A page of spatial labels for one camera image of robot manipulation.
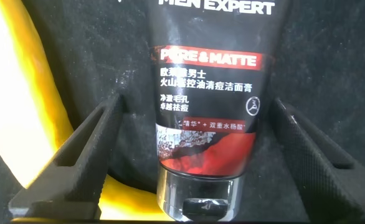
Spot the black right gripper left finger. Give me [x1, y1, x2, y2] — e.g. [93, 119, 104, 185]
[8, 93, 124, 220]

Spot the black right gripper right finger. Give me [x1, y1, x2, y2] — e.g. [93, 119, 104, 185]
[269, 96, 365, 222]

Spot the yellow banana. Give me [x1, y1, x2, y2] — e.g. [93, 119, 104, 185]
[0, 0, 174, 222]

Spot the black table cloth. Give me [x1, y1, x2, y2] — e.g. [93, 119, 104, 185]
[0, 0, 365, 224]

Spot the black face wash tube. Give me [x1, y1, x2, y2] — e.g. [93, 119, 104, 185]
[147, 0, 292, 222]

